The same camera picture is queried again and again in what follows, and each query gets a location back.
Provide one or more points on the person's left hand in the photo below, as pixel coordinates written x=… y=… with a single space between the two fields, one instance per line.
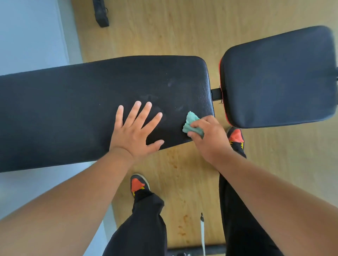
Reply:
x=129 y=139

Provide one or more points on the person's right hand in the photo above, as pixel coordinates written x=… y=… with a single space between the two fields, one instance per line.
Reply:
x=214 y=142

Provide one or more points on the green cleaning cloth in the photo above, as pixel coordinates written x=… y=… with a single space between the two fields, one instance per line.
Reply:
x=190 y=120

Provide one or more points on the black weight bench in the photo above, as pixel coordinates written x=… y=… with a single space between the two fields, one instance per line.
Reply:
x=66 y=110

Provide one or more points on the person's left forearm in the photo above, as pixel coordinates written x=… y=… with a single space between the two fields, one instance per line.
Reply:
x=52 y=211

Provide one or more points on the person's right forearm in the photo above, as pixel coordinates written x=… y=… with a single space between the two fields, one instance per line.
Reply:
x=277 y=205

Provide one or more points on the person's right red black shoe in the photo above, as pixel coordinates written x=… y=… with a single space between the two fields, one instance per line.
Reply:
x=235 y=137

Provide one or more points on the person's red black shoe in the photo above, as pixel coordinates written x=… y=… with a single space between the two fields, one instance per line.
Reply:
x=138 y=184
x=235 y=137

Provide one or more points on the person's left red black shoe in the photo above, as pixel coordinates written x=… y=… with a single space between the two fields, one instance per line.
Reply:
x=138 y=184

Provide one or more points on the person's black trousers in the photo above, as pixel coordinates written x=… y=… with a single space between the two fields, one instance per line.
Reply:
x=142 y=226

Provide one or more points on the black bench with headrest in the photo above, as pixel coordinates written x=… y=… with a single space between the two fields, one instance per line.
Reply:
x=101 y=15

